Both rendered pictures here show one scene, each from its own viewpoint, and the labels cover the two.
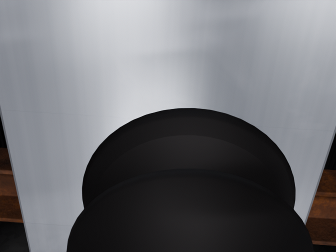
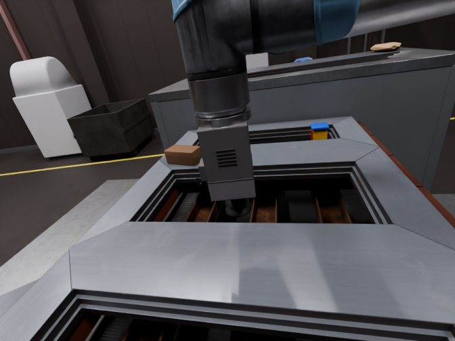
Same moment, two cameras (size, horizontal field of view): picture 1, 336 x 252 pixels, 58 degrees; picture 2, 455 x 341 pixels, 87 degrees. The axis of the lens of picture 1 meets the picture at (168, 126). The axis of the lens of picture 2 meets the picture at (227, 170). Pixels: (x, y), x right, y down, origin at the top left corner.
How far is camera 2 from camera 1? 38 cm
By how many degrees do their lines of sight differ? 74
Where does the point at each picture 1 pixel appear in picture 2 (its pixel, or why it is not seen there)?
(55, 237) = (320, 298)
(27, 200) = (298, 305)
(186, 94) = (251, 252)
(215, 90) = (250, 245)
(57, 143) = (268, 287)
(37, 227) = (315, 304)
